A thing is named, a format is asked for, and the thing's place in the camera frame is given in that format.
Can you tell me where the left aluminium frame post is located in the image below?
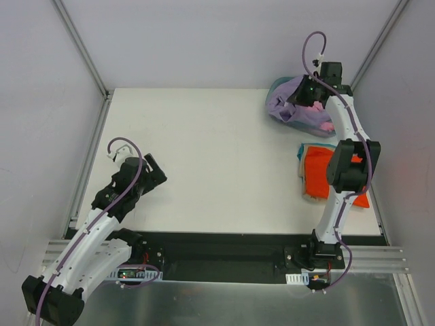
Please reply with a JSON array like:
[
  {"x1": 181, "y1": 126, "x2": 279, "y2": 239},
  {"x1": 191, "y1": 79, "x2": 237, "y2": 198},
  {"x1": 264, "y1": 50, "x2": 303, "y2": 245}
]
[{"x1": 50, "y1": 0, "x2": 109, "y2": 99}]

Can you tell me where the purple t shirt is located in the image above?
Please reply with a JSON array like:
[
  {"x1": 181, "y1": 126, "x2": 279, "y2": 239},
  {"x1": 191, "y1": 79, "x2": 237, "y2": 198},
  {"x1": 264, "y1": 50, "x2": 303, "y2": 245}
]
[{"x1": 265, "y1": 76, "x2": 336, "y2": 139}]

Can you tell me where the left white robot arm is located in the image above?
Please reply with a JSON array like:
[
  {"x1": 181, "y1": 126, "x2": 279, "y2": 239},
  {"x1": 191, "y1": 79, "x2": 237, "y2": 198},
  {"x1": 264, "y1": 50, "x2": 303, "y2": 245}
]
[{"x1": 22, "y1": 154, "x2": 167, "y2": 325}]

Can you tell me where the folded teal t shirt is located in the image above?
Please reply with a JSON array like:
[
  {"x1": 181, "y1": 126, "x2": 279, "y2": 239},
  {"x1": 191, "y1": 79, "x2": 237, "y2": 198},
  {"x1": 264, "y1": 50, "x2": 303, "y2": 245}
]
[{"x1": 296, "y1": 143, "x2": 336, "y2": 162}]

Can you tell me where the purple cable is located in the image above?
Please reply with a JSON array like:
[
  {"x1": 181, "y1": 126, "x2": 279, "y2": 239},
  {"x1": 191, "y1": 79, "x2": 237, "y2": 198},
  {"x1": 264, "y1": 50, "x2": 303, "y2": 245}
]
[
  {"x1": 302, "y1": 31, "x2": 371, "y2": 296},
  {"x1": 33, "y1": 137, "x2": 143, "y2": 325}
]

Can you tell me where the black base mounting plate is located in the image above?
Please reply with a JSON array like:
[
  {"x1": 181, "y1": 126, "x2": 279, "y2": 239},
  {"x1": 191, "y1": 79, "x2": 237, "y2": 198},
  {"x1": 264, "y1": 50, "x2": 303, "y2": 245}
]
[{"x1": 64, "y1": 230, "x2": 388, "y2": 285}]

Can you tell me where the right aluminium frame post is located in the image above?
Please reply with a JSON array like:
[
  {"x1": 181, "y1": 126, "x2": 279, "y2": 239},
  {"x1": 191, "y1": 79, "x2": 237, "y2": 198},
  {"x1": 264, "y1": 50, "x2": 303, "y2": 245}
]
[{"x1": 350, "y1": 0, "x2": 411, "y2": 91}]

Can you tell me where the folded orange t shirt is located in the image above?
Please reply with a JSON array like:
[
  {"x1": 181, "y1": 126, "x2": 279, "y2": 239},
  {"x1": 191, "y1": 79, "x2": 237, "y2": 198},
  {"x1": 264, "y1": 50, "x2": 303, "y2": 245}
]
[{"x1": 303, "y1": 146, "x2": 370, "y2": 209}]

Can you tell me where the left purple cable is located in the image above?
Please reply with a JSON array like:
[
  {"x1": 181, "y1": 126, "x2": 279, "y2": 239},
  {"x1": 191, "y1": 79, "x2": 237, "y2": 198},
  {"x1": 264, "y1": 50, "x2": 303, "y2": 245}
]
[{"x1": 33, "y1": 137, "x2": 143, "y2": 325}]

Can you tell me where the left white cable duct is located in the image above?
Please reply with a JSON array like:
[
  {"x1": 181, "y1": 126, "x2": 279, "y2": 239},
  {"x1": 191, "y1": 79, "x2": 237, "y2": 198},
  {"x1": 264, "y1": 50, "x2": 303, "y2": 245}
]
[{"x1": 105, "y1": 268, "x2": 163, "y2": 283}]

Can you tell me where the right white cable duct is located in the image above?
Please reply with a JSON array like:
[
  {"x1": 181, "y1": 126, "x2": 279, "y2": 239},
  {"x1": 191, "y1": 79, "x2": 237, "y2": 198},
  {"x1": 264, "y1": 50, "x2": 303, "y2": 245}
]
[{"x1": 285, "y1": 273, "x2": 309, "y2": 286}]

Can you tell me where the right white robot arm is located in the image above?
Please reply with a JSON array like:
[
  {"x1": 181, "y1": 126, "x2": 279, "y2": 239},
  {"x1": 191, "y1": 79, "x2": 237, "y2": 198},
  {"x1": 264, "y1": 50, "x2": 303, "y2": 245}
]
[{"x1": 288, "y1": 59, "x2": 381, "y2": 271}]

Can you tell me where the white cable duct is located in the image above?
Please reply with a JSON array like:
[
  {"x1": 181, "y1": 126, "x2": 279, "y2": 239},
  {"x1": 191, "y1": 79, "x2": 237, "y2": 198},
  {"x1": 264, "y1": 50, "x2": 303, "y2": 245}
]
[
  {"x1": 285, "y1": 273, "x2": 309, "y2": 286},
  {"x1": 105, "y1": 268, "x2": 163, "y2": 283}
]

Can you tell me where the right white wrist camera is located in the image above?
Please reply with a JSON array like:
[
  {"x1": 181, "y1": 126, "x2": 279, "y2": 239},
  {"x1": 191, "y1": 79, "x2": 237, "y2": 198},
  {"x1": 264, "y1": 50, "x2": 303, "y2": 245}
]
[{"x1": 312, "y1": 53, "x2": 324, "y2": 68}]

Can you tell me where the pink t shirt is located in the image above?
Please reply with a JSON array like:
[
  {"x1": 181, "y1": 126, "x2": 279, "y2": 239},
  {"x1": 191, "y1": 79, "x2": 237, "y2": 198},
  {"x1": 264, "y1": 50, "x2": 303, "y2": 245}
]
[{"x1": 307, "y1": 101, "x2": 334, "y2": 132}]

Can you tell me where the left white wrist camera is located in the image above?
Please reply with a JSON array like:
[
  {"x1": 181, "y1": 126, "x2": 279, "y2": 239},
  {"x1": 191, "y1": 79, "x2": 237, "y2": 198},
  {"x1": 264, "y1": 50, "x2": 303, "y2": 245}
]
[{"x1": 107, "y1": 145, "x2": 133, "y2": 167}]

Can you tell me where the aluminium frame post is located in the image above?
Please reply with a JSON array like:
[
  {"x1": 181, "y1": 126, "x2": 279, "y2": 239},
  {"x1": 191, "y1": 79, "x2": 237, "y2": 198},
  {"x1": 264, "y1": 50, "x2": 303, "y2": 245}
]
[
  {"x1": 350, "y1": 0, "x2": 411, "y2": 91},
  {"x1": 50, "y1": 0, "x2": 109, "y2": 99}
]

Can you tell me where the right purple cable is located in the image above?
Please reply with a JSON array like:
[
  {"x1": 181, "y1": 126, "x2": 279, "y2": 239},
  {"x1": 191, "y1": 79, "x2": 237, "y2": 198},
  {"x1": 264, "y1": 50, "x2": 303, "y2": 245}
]
[{"x1": 302, "y1": 31, "x2": 371, "y2": 296}]

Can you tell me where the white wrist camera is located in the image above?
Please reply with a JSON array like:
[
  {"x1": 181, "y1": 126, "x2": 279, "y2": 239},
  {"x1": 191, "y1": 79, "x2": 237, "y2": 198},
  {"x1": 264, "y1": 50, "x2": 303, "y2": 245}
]
[
  {"x1": 107, "y1": 145, "x2": 133, "y2": 167},
  {"x1": 312, "y1": 53, "x2": 324, "y2": 68}
]

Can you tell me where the clear blue plastic bin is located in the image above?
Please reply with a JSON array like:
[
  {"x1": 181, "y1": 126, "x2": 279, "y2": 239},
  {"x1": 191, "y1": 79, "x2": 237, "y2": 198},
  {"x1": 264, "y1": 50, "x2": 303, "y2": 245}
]
[{"x1": 265, "y1": 77, "x2": 355, "y2": 138}]

